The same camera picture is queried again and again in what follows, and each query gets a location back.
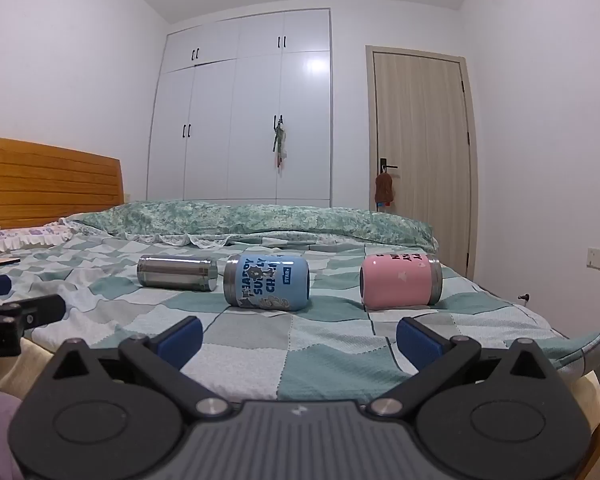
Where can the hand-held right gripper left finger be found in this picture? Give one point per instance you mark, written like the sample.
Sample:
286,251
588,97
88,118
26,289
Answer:
182,341

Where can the pink printed cup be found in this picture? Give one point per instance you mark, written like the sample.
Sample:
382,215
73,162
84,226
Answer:
397,282

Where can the cream mattress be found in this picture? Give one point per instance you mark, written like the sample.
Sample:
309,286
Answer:
72,346

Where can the silver steel cup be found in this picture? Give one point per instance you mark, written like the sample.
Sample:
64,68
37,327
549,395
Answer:
177,272

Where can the green floral duvet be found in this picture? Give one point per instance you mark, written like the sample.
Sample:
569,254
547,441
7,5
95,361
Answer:
260,222

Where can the small black plug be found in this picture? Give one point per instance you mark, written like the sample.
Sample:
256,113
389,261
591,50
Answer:
525,298

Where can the floral ruffled pillow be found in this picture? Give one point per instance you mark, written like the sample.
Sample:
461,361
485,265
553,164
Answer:
20,236

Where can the blue printed cup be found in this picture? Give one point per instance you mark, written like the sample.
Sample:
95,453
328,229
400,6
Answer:
265,281

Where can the white wardrobe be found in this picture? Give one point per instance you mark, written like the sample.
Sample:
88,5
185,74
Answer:
240,110

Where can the beige wooden door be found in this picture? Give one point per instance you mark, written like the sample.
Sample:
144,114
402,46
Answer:
420,160

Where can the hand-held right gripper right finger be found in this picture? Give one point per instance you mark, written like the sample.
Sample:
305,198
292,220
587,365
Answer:
419,342

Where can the wooden headboard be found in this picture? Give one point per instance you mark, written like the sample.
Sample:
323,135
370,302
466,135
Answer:
45,185

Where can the brown hanging cloth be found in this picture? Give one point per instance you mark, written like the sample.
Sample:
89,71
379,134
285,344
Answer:
384,186

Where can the green checkered bed sheet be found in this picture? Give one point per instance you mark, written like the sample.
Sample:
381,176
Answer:
305,345

